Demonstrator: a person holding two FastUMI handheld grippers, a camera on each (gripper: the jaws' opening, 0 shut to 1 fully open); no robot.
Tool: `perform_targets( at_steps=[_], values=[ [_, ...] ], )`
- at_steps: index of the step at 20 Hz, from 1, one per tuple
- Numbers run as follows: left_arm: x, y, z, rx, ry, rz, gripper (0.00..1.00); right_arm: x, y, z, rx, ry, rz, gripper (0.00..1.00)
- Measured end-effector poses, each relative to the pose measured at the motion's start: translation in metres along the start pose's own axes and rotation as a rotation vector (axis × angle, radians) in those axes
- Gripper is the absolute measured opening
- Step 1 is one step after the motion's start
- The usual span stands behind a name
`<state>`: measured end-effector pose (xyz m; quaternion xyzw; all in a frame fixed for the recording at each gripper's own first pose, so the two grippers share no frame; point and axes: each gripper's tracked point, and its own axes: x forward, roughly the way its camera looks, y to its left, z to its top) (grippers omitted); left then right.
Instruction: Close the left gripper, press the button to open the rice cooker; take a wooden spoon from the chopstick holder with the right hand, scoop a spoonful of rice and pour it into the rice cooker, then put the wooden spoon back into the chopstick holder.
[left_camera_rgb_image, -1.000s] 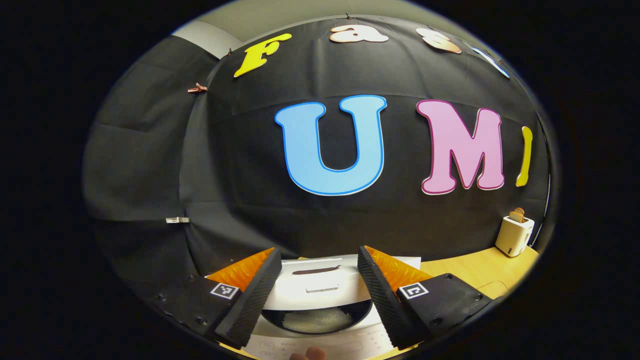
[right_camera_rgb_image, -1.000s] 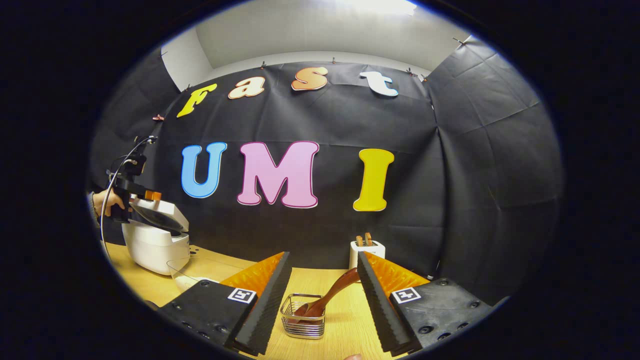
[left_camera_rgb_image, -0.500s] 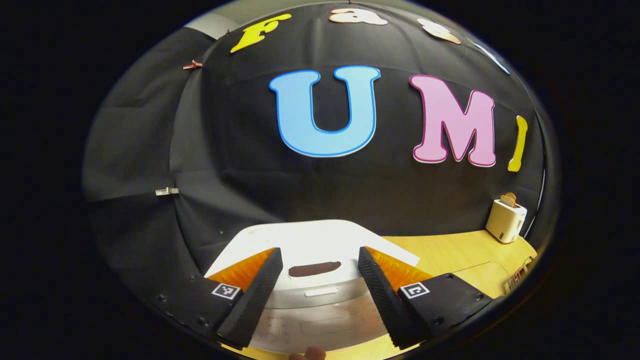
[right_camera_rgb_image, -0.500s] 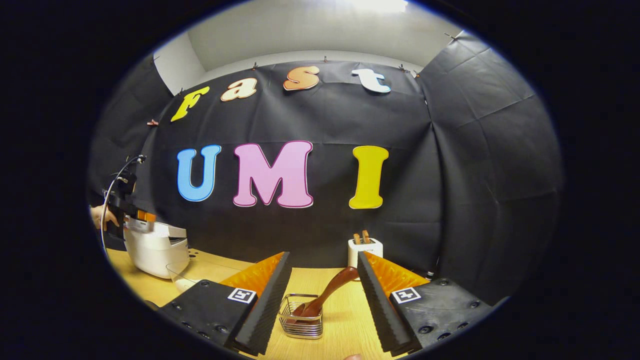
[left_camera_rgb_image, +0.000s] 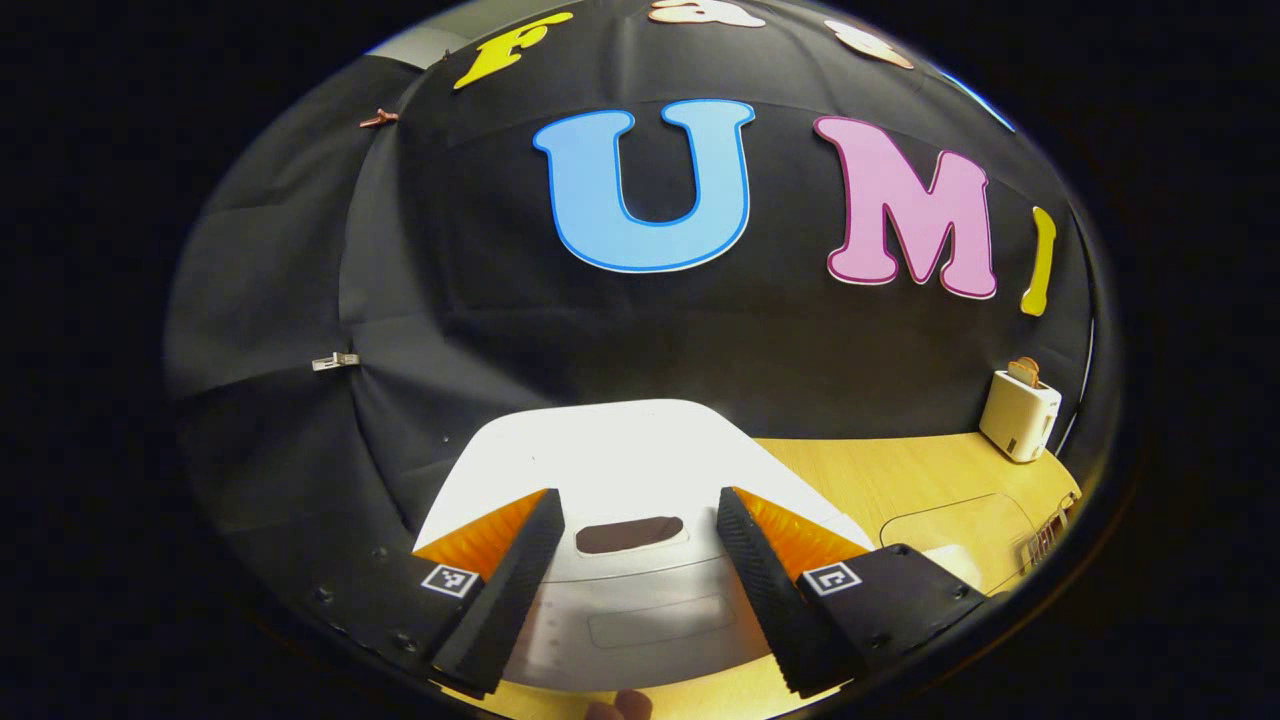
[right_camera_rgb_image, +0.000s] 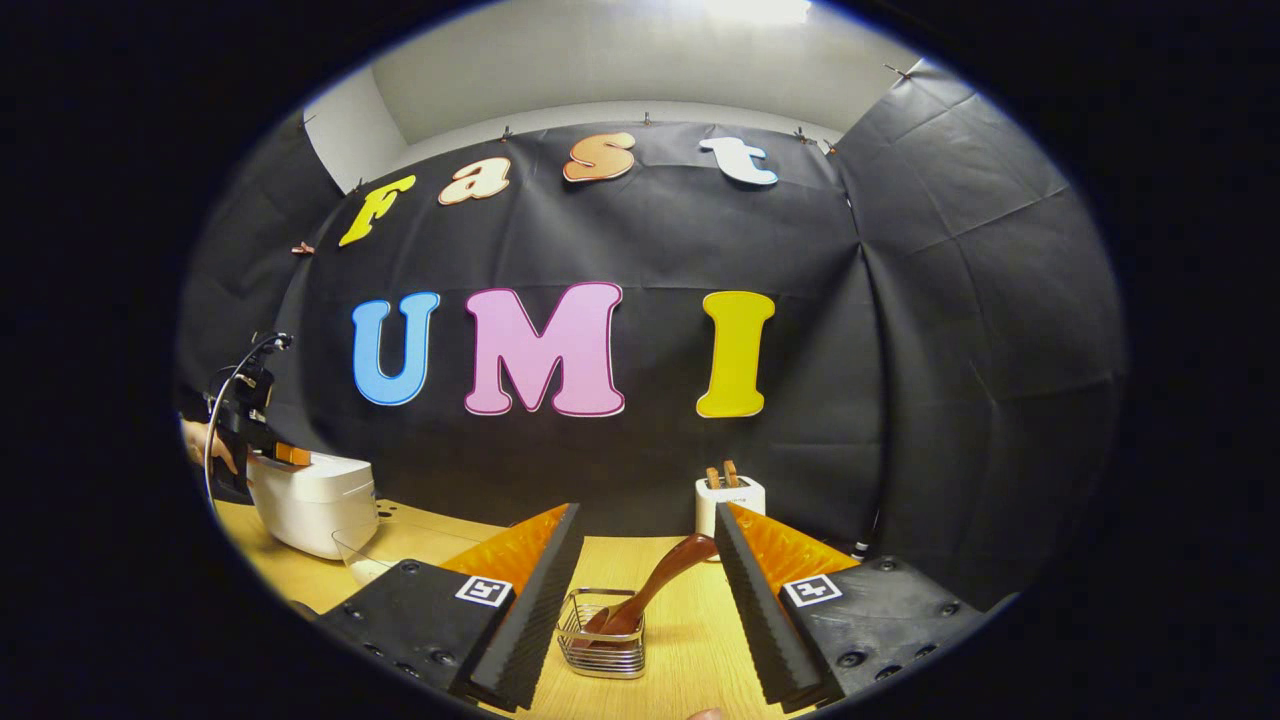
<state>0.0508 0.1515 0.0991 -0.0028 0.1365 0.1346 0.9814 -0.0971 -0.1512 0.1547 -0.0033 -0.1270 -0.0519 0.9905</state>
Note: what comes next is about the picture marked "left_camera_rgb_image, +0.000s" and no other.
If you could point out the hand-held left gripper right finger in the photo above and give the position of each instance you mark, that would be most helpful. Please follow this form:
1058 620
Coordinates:
760 600

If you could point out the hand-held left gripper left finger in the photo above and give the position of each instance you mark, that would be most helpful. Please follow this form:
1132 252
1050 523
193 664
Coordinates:
515 600

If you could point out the white rice cooker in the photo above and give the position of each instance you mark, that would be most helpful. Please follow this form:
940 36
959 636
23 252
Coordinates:
620 450

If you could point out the clear plastic rice container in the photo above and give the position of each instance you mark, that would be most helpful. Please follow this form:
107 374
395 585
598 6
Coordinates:
970 520

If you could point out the black backdrop cloth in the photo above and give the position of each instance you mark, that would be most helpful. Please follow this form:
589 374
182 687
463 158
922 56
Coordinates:
500 330

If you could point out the silver metal clip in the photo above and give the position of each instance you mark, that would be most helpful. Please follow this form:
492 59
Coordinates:
335 361

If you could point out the white toaster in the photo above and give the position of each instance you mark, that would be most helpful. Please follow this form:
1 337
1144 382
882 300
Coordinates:
1018 420

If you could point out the brown toast slice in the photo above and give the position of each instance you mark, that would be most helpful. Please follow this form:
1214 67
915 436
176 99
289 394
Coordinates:
1024 373

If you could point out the copper metal clip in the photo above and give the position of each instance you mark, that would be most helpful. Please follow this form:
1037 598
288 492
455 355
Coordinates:
380 118

